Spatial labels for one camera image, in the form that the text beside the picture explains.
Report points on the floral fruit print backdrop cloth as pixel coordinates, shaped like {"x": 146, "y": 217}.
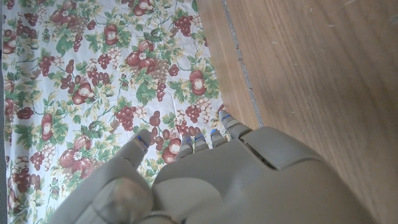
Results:
{"x": 93, "y": 93}

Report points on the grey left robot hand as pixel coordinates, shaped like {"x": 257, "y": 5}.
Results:
{"x": 236, "y": 186}

